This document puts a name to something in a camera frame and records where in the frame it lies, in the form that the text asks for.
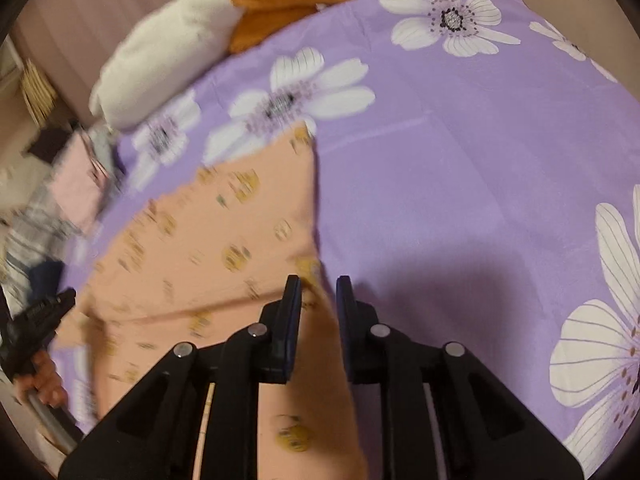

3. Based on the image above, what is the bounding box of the peach duck print garment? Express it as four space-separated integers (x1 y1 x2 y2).
56 124 368 479

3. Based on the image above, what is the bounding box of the left hand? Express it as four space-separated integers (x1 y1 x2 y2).
13 350 68 408

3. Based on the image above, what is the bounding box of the dark navy cloth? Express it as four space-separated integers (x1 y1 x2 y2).
27 259 65 304

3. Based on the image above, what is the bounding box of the folded pink garment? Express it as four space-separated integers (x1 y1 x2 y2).
49 130 111 234

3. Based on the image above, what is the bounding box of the folded grey garment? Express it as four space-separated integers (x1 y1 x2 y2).
88 122 126 193

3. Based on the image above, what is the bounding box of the purple floral bed sheet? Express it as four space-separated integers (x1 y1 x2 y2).
54 0 639 477

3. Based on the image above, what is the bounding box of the white plush pillow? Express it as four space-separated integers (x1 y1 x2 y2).
88 0 244 130

